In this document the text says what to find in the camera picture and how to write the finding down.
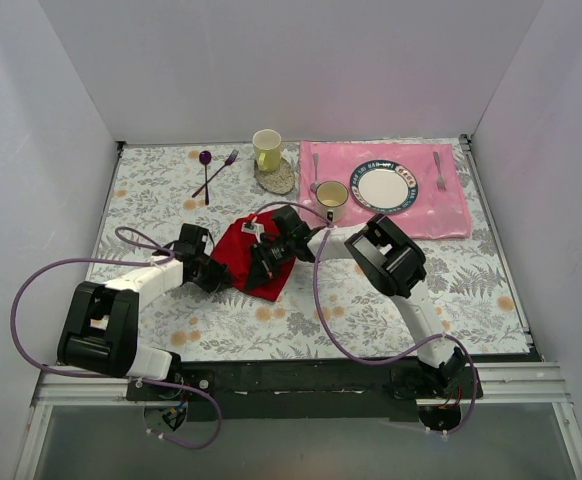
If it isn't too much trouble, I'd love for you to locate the red cloth napkin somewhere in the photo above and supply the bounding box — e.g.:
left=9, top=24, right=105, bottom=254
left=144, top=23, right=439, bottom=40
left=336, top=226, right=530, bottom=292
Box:
left=211, top=211, right=295, bottom=302

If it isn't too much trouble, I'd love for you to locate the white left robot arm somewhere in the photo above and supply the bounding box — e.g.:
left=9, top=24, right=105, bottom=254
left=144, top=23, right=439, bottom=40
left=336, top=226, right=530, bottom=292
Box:
left=57, top=224, right=232, bottom=400

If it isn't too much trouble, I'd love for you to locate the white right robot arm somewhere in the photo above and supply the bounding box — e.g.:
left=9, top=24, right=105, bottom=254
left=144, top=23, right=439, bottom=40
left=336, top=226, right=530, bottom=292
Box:
left=239, top=206, right=478, bottom=398

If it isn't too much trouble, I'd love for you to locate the speckled round coaster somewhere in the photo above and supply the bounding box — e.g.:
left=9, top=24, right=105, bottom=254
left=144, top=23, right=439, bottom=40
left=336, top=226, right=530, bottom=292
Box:
left=254, top=158, right=296, bottom=195

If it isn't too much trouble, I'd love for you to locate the silver spoon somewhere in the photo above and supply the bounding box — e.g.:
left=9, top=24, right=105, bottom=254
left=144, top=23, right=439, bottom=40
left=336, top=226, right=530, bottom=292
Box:
left=310, top=153, right=320, bottom=193

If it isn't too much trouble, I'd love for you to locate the cream enamel mug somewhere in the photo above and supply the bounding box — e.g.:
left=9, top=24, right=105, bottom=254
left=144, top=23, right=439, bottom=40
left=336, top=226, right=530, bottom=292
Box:
left=314, top=181, right=349, bottom=223

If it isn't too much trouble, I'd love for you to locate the purple fork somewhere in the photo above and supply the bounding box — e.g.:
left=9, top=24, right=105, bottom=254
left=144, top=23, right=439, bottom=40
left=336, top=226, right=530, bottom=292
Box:
left=192, top=149, right=239, bottom=198

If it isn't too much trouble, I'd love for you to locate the yellow ceramic mug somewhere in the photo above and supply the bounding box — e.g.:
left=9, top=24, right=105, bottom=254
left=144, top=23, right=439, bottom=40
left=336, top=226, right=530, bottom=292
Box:
left=252, top=129, right=282, bottom=173

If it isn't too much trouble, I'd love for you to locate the white plate blue rim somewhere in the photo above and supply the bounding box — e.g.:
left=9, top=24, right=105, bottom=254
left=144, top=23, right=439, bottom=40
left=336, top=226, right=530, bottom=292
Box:
left=349, top=159, right=419, bottom=215

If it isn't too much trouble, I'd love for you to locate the purple spoon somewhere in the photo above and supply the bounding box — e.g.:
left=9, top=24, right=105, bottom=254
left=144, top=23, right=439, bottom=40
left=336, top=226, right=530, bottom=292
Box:
left=199, top=150, right=212, bottom=205

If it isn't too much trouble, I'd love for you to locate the pink placemat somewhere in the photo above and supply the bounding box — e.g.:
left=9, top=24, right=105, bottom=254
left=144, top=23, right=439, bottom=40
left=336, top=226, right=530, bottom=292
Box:
left=299, top=141, right=472, bottom=240

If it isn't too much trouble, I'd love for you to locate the silver fork on placemat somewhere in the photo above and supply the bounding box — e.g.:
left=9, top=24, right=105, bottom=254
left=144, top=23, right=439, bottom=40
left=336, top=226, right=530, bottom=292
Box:
left=433, top=151, right=446, bottom=191

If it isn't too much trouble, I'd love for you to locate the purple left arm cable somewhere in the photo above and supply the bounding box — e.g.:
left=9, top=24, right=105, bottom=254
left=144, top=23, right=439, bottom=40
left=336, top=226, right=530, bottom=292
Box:
left=10, top=226, right=224, bottom=450

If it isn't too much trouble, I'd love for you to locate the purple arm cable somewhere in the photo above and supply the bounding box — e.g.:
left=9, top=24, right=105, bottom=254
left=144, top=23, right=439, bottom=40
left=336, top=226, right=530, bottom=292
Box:
left=250, top=202, right=480, bottom=435
left=10, top=226, right=224, bottom=450

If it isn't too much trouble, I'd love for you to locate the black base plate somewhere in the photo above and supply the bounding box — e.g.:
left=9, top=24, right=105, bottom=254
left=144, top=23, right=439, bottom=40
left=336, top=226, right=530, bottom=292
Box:
left=126, top=358, right=483, bottom=422

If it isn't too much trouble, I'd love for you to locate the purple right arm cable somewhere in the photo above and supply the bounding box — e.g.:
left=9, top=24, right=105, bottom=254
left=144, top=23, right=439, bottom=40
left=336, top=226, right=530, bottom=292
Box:
left=250, top=202, right=480, bottom=435

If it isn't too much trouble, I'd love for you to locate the aluminium frame rail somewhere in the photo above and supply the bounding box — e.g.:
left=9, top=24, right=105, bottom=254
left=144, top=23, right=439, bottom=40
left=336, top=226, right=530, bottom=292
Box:
left=14, top=362, right=582, bottom=479

